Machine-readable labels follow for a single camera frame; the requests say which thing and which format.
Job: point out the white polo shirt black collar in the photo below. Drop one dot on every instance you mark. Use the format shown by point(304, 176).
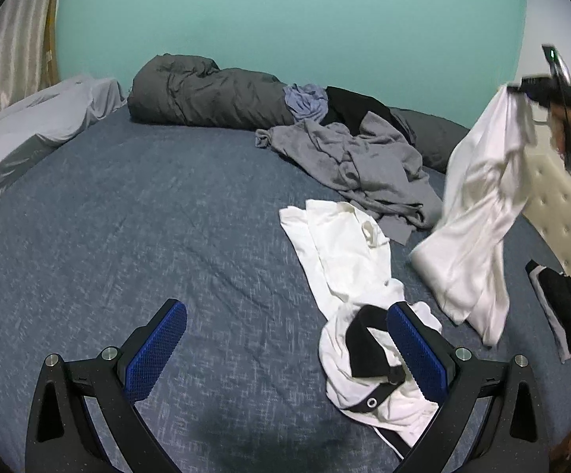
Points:
point(347, 261)

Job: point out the white long sleeve garment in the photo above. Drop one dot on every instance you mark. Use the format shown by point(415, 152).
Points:
point(487, 186)

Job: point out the grey sweatshirt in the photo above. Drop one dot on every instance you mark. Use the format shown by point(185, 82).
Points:
point(377, 170)

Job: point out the striped beige curtain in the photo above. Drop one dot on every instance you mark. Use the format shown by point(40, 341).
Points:
point(24, 50)

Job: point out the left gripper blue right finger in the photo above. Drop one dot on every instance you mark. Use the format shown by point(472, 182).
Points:
point(512, 436)

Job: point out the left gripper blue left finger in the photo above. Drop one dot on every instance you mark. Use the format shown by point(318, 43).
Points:
point(61, 436)

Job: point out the folded black white garment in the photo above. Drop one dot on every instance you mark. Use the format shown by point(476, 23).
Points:
point(553, 290)

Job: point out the wooden frame by curtain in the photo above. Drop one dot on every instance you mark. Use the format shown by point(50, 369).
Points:
point(50, 72)

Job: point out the light grey satin blanket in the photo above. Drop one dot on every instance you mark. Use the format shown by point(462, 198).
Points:
point(34, 127)

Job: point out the dark grey rolled duvet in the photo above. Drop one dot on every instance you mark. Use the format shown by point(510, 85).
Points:
point(195, 91)

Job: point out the cream tufted headboard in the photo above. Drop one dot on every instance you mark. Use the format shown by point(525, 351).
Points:
point(549, 206)

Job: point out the blue-purple crumpled garment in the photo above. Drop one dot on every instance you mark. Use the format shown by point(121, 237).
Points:
point(308, 102)

